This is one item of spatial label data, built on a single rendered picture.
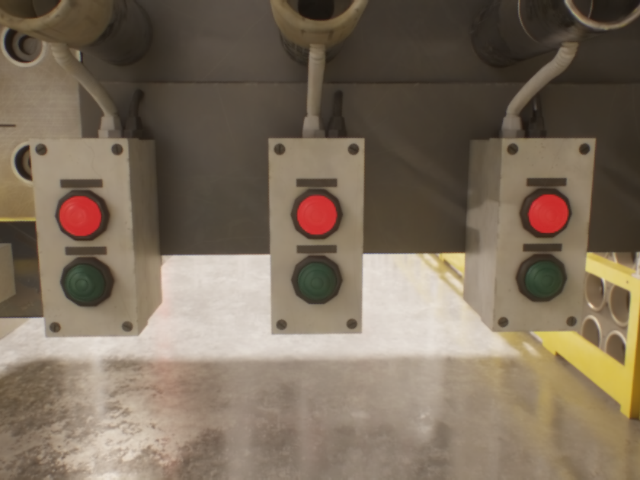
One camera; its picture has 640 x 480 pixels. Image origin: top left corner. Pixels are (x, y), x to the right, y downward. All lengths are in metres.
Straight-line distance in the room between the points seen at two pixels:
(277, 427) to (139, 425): 0.37
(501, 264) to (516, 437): 1.25
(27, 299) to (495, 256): 0.46
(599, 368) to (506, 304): 1.56
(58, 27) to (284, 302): 0.24
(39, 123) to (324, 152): 0.29
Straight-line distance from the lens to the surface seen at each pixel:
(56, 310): 0.49
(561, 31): 0.44
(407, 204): 0.54
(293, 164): 0.44
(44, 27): 0.40
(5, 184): 0.63
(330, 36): 0.39
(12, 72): 0.62
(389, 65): 0.57
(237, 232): 0.54
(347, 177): 0.44
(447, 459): 1.57
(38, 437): 1.78
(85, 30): 0.44
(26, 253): 0.67
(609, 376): 1.99
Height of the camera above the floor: 0.77
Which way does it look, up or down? 10 degrees down
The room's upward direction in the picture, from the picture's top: straight up
